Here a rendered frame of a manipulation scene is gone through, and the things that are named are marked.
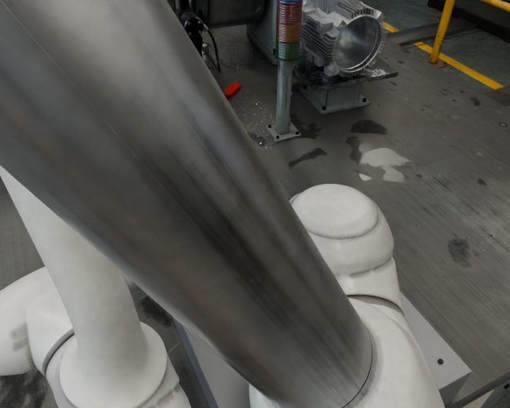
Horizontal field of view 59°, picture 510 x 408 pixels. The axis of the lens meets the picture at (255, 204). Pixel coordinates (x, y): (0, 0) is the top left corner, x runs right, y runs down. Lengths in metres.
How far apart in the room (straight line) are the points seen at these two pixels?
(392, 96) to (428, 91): 0.13
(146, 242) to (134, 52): 0.08
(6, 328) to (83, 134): 0.42
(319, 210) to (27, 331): 0.35
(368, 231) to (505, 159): 0.90
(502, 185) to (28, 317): 1.08
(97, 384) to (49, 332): 0.12
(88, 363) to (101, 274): 0.09
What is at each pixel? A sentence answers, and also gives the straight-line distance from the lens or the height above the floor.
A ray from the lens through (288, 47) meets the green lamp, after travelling 1.17.
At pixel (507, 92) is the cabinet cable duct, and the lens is 3.54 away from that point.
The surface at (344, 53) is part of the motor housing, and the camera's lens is 1.45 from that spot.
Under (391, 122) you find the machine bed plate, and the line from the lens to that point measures 1.42.
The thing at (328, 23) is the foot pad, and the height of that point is 1.07.
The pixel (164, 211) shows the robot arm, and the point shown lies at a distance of 0.19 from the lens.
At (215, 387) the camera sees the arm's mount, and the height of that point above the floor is 0.90.
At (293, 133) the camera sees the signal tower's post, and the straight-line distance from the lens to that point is 1.31.
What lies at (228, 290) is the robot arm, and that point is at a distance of 0.23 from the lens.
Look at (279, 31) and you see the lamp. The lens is 1.16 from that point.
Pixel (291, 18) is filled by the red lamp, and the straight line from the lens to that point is 1.14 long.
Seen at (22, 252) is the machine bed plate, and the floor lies 0.80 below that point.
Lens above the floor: 1.53
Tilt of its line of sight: 43 degrees down
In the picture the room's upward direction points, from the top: straight up
